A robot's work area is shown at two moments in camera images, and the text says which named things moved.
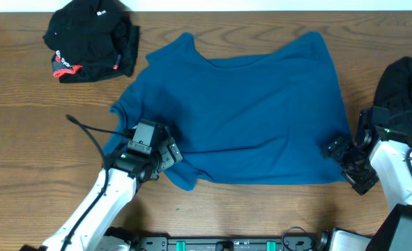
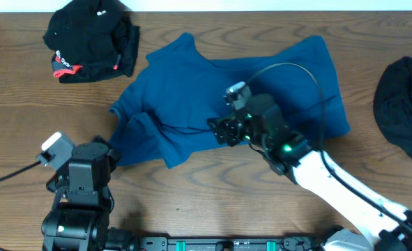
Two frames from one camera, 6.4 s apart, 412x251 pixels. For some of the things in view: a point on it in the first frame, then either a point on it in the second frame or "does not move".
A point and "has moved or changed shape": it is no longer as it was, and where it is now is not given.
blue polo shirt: [263, 120] has moved or changed shape
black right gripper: [362, 183] -> [225, 127]
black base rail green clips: [165, 243] does not move
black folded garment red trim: [92, 40] does not move
